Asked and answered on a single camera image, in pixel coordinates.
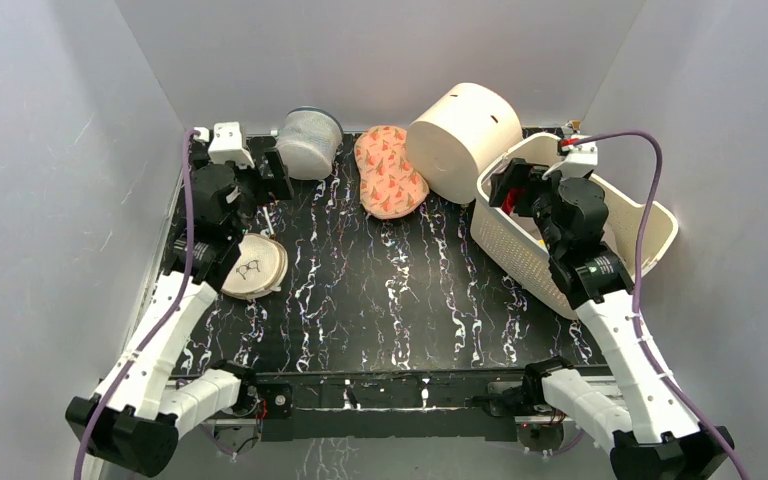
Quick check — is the red garment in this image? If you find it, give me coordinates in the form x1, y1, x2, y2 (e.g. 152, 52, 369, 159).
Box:
501, 188, 525, 215

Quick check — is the strawberry print mesh laundry bag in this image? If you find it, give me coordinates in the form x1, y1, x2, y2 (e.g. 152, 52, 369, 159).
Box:
353, 125, 430, 220

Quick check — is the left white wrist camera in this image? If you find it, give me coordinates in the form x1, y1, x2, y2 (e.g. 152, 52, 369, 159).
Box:
208, 122, 255, 170

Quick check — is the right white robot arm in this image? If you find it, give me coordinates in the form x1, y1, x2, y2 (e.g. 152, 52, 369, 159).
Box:
479, 158, 734, 479

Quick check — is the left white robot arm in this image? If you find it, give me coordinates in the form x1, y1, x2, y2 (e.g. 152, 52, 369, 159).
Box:
65, 148, 293, 478

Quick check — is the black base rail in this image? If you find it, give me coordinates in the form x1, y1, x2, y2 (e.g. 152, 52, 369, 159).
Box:
211, 367, 597, 444

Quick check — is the cream perforated laundry basket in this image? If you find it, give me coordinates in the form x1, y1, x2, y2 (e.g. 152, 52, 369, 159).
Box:
471, 133, 679, 319

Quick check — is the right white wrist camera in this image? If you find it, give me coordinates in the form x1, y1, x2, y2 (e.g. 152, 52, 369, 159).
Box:
555, 135, 598, 178

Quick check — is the small white red pen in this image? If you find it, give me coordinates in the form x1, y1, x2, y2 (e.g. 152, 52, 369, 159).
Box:
261, 206, 275, 239

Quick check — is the cream round tub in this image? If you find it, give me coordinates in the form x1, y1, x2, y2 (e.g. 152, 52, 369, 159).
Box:
406, 83, 523, 204

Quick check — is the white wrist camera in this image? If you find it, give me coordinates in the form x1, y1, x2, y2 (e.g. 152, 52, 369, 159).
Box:
208, 122, 255, 170
555, 135, 598, 178

